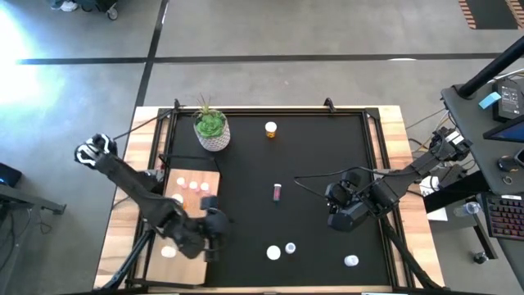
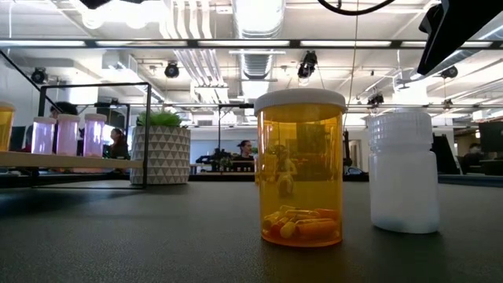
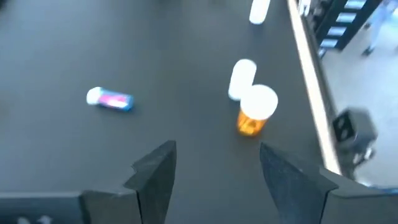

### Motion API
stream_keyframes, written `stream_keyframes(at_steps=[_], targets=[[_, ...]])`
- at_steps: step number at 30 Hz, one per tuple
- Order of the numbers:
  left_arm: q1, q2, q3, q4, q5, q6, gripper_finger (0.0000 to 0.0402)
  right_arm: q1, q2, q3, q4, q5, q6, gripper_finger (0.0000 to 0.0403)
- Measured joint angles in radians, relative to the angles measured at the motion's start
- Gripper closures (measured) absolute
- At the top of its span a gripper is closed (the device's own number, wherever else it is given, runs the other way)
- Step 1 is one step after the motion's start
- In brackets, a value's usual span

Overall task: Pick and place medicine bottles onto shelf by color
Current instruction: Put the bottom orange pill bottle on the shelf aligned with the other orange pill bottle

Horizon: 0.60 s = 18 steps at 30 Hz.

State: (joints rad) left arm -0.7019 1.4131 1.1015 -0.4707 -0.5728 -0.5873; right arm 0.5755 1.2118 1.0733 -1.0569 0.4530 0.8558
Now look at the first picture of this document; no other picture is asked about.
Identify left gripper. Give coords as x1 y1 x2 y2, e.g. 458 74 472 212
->
202 208 232 263

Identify wooden cutting board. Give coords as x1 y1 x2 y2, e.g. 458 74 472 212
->
145 153 222 287

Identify black table mat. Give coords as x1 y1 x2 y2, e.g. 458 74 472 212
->
165 114 390 288

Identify white power box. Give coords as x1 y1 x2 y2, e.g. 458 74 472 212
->
419 176 441 197

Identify white paper sheet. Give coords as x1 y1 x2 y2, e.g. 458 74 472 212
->
425 206 449 222

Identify black desk crossbar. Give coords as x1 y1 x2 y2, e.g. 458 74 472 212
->
422 170 492 214

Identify black power box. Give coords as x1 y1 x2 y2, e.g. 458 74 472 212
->
440 163 468 189

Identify clear water bottle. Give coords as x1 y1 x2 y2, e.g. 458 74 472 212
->
452 201 482 218

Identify white patterned planter with succulent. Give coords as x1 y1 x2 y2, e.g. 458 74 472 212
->
192 93 232 153

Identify dark grey side desk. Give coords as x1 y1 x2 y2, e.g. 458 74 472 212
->
440 77 524 197

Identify black backlit keyboard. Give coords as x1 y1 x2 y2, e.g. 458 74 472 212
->
481 193 524 242

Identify black computer mouse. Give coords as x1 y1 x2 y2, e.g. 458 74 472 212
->
497 155 520 173

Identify flat monitor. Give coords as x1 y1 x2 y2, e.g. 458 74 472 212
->
482 120 524 143

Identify light blue block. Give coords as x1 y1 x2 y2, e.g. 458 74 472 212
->
478 91 503 111

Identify grey metal stand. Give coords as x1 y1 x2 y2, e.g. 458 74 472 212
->
0 183 67 217

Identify black box with white label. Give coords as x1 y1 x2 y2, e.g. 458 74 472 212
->
492 78 524 123

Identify black pole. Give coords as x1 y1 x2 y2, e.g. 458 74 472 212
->
457 35 524 100

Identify black device with blue light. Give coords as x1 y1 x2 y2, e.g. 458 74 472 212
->
0 162 24 188

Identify black floor mat orange edge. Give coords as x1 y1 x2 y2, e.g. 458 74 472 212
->
457 0 519 30
506 0 524 18

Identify person's foot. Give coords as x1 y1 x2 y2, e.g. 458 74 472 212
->
48 0 79 12

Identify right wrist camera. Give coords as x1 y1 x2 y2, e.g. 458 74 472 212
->
325 170 364 206

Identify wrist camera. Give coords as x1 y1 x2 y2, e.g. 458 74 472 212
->
199 195 221 213
325 170 364 206

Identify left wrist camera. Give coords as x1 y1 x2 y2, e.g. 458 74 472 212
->
199 195 221 213

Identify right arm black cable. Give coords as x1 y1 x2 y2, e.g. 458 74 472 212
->
292 165 373 202

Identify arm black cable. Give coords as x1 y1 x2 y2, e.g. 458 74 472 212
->
111 107 181 143
292 165 373 202

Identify yellow and white cables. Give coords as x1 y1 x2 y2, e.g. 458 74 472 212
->
404 107 451 152

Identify black aluminium table frame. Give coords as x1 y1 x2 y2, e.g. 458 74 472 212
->
93 104 447 294

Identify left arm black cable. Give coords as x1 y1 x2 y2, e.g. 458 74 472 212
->
111 107 181 143

